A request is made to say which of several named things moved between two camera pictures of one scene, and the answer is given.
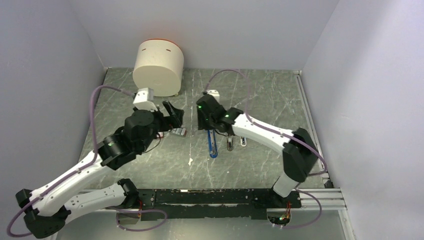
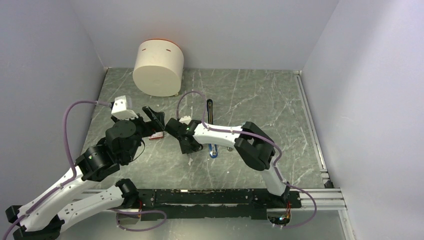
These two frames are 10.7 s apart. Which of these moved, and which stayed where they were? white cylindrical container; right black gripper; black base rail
Moved: right black gripper
Stayed: white cylindrical container; black base rail
